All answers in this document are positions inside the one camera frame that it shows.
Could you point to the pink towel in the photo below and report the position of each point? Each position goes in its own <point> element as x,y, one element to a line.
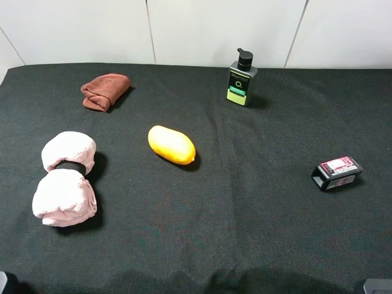
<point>64,197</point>

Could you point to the grey robot base right corner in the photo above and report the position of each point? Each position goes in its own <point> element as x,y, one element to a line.
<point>373,286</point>

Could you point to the grey robot base left corner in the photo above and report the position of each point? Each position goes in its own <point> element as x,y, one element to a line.
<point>8,283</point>

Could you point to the yellow mango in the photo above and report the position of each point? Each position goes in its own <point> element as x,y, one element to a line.
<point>171,145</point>

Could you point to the black tablecloth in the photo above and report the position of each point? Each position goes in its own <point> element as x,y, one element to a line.
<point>243,217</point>

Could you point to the grey green pump bottle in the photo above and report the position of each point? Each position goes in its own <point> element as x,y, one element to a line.
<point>240,76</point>

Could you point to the brown folded towel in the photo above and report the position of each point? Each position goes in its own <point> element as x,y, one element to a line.
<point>102,92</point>

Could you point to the black pink small box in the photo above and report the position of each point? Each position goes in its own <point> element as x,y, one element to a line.
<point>335,173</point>

